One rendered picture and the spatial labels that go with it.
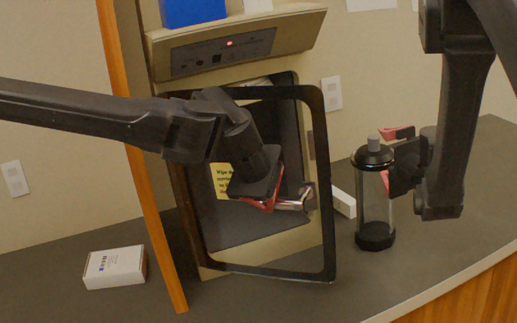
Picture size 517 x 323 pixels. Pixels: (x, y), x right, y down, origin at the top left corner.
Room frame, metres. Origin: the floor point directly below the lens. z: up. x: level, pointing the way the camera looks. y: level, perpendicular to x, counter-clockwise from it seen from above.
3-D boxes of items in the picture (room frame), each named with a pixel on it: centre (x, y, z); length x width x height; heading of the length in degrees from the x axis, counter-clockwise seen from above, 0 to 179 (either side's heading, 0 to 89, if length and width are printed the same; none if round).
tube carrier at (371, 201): (0.88, -0.25, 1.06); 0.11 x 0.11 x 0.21
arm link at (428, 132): (0.63, -0.29, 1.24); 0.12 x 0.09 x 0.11; 166
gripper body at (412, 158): (0.72, -0.29, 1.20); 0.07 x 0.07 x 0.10; 16
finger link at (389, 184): (0.79, -0.27, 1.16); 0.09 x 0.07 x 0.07; 16
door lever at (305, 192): (0.69, -0.03, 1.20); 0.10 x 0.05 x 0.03; 64
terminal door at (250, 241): (0.75, 0.02, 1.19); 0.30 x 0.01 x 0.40; 64
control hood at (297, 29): (0.82, 0.00, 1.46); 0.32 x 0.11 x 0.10; 106
